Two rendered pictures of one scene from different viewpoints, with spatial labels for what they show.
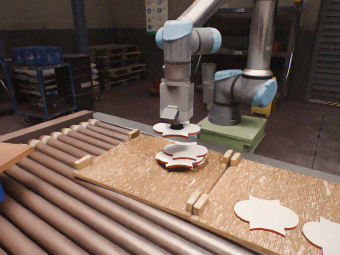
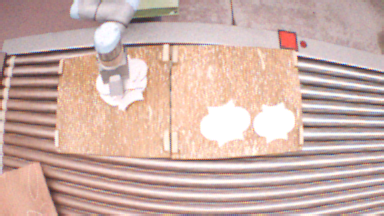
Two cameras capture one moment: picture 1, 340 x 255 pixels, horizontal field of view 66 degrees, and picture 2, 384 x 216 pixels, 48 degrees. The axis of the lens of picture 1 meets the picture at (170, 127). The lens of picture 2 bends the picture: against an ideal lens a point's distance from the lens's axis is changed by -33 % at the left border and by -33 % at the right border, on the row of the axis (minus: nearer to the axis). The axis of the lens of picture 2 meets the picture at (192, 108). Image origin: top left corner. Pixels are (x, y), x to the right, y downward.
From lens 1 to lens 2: 1.27 m
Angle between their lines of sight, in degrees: 51
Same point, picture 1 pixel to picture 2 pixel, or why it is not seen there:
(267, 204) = (224, 111)
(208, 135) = not seen: hidden behind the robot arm
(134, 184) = (107, 143)
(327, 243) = (268, 131)
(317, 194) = (256, 72)
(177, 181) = (137, 119)
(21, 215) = (70, 203)
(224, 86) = not seen: outside the picture
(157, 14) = not seen: outside the picture
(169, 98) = (109, 74)
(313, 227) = (259, 120)
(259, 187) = (211, 87)
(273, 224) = (234, 132)
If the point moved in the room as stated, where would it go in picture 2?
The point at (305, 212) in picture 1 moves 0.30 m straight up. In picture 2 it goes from (252, 103) to (258, 62)
